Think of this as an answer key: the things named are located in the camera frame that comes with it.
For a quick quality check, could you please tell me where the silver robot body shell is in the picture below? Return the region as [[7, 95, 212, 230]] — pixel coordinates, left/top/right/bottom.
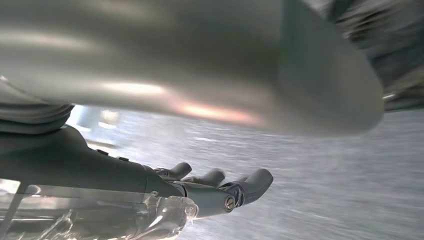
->
[[0, 0, 385, 137]]

